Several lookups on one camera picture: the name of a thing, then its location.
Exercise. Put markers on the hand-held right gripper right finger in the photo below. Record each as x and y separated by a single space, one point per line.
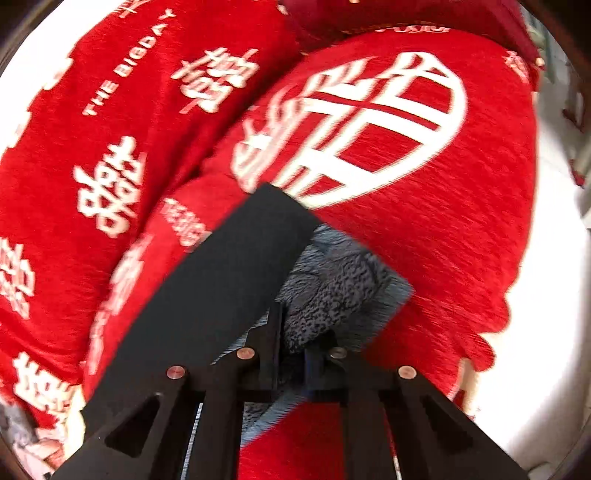
313 374

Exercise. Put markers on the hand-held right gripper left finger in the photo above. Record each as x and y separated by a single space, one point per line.
276 350

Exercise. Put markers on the black fleece-lined pants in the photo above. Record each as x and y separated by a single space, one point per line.
221 286

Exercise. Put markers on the red printed blanket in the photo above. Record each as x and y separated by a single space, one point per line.
415 207

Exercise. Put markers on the pale patterned cloth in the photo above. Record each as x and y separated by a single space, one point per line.
27 443

